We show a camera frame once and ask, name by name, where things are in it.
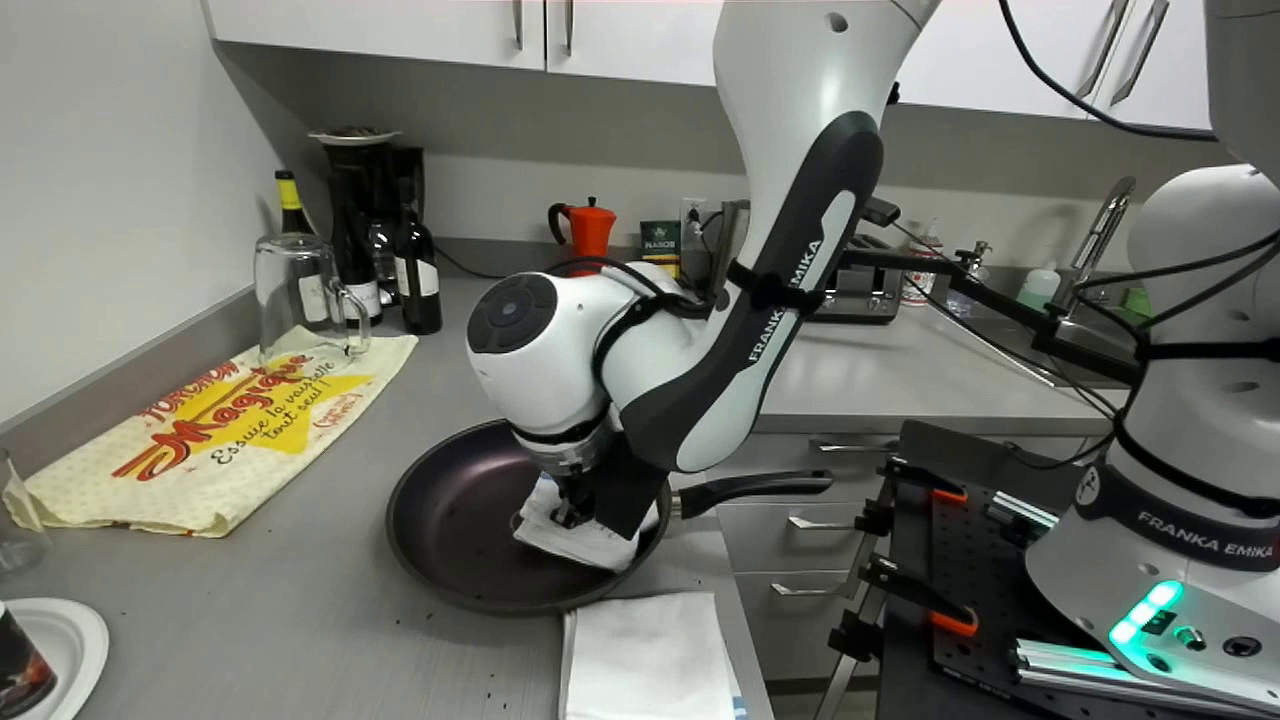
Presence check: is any black clamp with orange handle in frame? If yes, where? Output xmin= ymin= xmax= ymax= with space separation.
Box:
xmin=812 ymin=555 xmax=986 ymax=720
xmin=850 ymin=456 xmax=985 ymax=535

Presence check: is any wine bottle with yellow neck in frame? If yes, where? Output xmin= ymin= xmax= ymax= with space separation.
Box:
xmin=273 ymin=170 xmax=336 ymax=338

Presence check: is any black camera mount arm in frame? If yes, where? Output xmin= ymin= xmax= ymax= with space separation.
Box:
xmin=836 ymin=238 xmax=1153 ymax=394

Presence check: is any black drip coffee machine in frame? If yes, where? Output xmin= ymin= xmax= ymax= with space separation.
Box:
xmin=302 ymin=128 xmax=430 ymax=323

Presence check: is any white upper kitchen cabinet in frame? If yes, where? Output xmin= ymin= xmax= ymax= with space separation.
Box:
xmin=200 ymin=0 xmax=1280 ymax=140

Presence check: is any stainless steel electric kettle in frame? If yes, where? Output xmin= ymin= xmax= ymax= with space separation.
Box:
xmin=685 ymin=198 xmax=750 ymax=294

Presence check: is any red moka pot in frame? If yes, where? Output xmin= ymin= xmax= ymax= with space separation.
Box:
xmin=545 ymin=198 xmax=621 ymax=280

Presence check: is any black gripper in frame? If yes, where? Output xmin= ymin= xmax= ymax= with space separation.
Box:
xmin=551 ymin=446 xmax=663 ymax=541

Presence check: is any green tea box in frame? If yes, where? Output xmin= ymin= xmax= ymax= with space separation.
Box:
xmin=635 ymin=216 xmax=688 ymax=267

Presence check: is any clear soap bottle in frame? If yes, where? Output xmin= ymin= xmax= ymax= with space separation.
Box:
xmin=1015 ymin=259 xmax=1067 ymax=313

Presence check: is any round white plate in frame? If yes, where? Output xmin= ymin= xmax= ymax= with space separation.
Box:
xmin=0 ymin=596 xmax=113 ymax=720

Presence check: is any folded plain white towel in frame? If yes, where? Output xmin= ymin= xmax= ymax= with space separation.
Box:
xmin=557 ymin=590 xmax=750 ymax=720

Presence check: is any upturned clear drinking glass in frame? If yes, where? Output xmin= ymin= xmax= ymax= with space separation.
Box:
xmin=251 ymin=231 xmax=372 ymax=360

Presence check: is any small clear glass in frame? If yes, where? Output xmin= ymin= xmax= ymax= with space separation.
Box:
xmin=0 ymin=454 xmax=42 ymax=575

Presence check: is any black perforated breadboard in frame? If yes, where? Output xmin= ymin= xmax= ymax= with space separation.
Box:
xmin=876 ymin=416 xmax=1111 ymax=711

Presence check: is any chrome kitchen faucet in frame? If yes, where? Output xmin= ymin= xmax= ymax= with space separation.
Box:
xmin=1065 ymin=175 xmax=1141 ymax=318

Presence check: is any silver toaster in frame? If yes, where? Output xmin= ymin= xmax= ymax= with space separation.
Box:
xmin=806 ymin=255 xmax=911 ymax=328

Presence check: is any dark non-stick frying pan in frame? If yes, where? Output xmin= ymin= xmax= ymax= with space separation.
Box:
xmin=384 ymin=416 xmax=836 ymax=620

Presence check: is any dark wine bottle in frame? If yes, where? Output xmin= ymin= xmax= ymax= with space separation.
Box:
xmin=396 ymin=214 xmax=447 ymax=338

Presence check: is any black camera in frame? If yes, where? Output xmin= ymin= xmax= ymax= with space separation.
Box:
xmin=856 ymin=191 xmax=906 ymax=231

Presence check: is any yellow printed tea towel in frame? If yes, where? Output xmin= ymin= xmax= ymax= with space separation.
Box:
xmin=4 ymin=323 xmax=420 ymax=544

